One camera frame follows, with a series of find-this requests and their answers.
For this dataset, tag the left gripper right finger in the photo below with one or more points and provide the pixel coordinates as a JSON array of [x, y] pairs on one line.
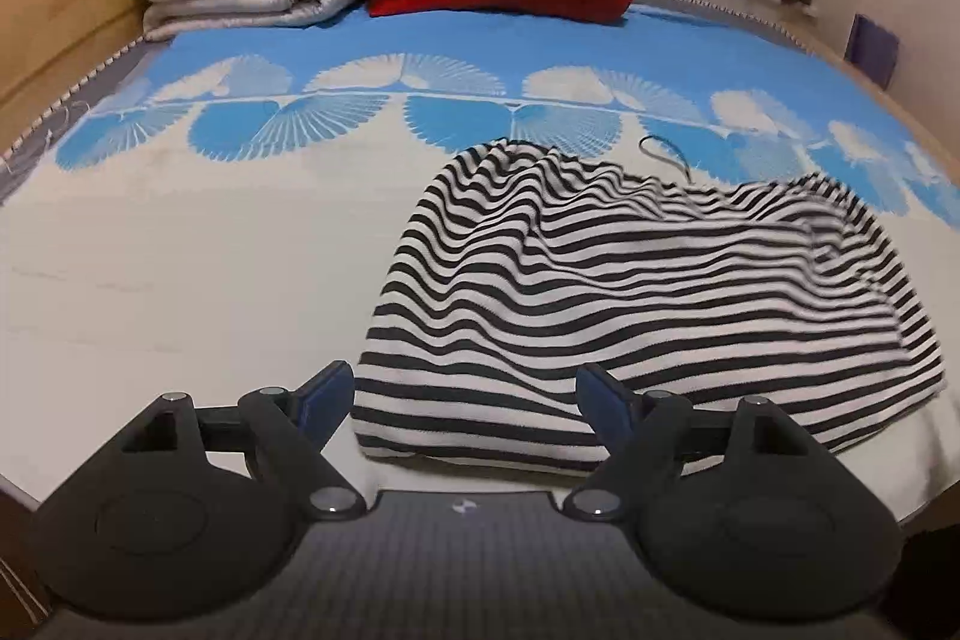
[[642, 435]]

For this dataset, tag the blue white patterned bedspread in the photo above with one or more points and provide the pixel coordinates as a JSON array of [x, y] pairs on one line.
[[225, 218]]

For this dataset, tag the striped hoodie with white vest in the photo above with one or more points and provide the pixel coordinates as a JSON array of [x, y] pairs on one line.
[[520, 265]]

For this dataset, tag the purple bag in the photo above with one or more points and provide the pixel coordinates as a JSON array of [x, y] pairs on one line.
[[873, 50]]

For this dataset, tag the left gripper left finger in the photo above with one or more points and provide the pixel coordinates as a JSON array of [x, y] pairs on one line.
[[289, 430]]

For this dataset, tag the wooden bed frame edge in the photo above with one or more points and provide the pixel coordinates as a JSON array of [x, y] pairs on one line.
[[803, 31]]

